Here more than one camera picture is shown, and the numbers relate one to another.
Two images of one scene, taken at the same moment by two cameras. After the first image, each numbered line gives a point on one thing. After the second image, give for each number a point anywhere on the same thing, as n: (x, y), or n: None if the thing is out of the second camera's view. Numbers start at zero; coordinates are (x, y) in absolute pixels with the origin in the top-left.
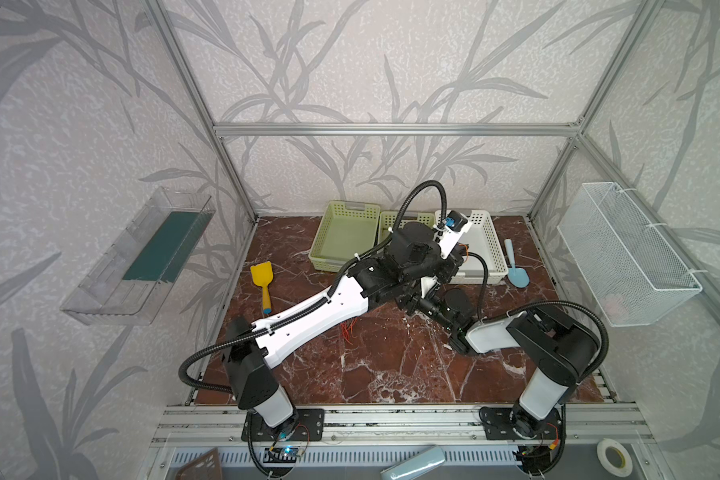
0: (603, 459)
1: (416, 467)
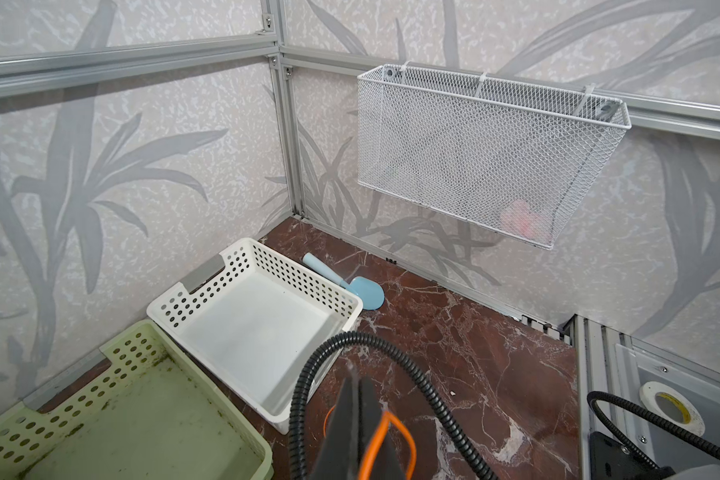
0: (649, 391)
1: None
